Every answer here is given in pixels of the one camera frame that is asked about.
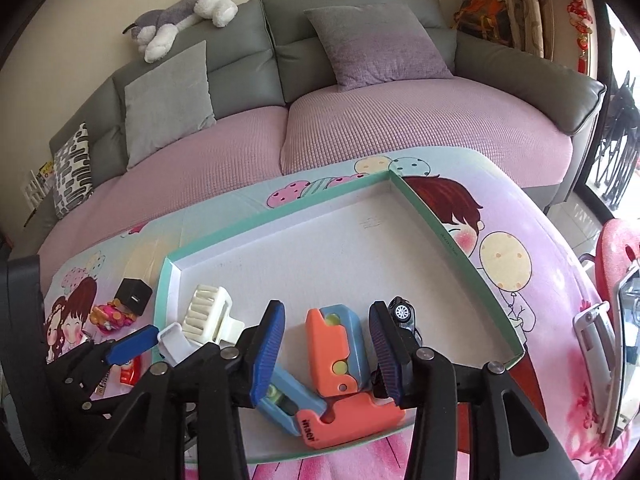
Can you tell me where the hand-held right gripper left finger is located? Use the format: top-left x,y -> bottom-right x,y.
85,300 -> 287,480

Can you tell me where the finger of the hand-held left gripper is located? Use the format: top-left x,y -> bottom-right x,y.
65,325 -> 160,368

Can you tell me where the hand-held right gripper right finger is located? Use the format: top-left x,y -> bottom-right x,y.
369,301 -> 573,480

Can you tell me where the pink orange figurine toy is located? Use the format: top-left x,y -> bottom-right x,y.
90,299 -> 138,333

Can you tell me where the black toy car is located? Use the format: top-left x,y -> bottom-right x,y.
372,296 -> 426,348

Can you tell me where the square power adapter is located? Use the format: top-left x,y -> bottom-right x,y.
114,277 -> 153,317

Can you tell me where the orange blue folding toy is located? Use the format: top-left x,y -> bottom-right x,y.
306,305 -> 362,397
270,367 -> 407,451

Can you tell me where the white hair claw clip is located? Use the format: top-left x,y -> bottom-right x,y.
159,285 -> 246,368

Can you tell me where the teal cardboard box tray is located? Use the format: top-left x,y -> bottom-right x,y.
152,170 -> 526,463

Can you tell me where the black white patterned pillow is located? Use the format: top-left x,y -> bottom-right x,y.
52,122 -> 94,220

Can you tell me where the stack of books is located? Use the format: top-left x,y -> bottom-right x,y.
22,160 -> 56,216

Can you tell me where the pink sofa cover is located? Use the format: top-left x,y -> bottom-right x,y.
37,77 -> 576,261

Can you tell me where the pink plastic stool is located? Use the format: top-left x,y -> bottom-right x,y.
597,217 -> 640,311

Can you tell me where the light grey pillow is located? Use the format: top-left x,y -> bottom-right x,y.
123,40 -> 217,171

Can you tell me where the black metal rack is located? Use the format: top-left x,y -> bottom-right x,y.
590,72 -> 640,208

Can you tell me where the grey purple pillow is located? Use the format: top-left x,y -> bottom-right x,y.
303,2 -> 455,93

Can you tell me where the grey white plush dog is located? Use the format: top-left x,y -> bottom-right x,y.
122,0 -> 240,64

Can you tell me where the grey sofa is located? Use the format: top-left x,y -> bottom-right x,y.
10,0 -> 608,261

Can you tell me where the orange bag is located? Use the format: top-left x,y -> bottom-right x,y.
452,0 -> 516,43

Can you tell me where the beige patterned curtain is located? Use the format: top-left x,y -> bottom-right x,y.
460,0 -> 556,58

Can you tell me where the red hanging knot decoration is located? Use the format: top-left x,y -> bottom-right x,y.
567,0 -> 598,76

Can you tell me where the white grey frame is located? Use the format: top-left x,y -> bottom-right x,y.
572,265 -> 640,448

